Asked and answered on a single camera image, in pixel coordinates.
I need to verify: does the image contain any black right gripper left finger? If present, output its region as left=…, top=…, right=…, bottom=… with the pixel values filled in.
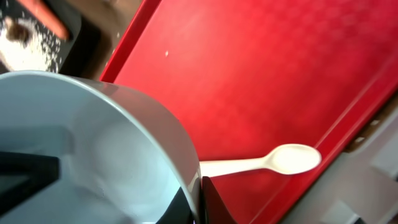
left=156, top=188, right=194, bottom=224

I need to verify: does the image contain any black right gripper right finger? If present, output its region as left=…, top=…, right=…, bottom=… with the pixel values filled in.
left=201, top=177, right=237, bottom=224

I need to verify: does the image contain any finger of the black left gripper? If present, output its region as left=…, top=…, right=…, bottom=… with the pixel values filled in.
left=1, top=152, right=60, bottom=215

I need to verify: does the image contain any light blue bowl with rice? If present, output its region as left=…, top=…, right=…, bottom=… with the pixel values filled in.
left=1, top=71, right=203, bottom=223

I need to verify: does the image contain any white plastic spoon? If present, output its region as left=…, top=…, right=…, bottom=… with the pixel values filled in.
left=200, top=144, right=322, bottom=177

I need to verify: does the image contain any brown food scrap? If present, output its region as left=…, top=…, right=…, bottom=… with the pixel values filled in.
left=6, top=22, right=30, bottom=43

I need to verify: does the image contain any orange carrot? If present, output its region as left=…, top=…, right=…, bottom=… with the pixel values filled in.
left=17, top=0, right=70, bottom=40

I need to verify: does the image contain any grey dishwasher rack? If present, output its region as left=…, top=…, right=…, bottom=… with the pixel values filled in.
left=279, top=105, right=398, bottom=224

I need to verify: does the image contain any pile of white rice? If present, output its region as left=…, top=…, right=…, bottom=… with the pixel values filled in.
left=1, top=16, right=63, bottom=73

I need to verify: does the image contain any red serving tray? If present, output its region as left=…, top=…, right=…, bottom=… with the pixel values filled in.
left=101, top=0, right=397, bottom=223

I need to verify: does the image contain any black plastic tray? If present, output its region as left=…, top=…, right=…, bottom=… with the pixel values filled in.
left=1, top=1, right=74, bottom=73

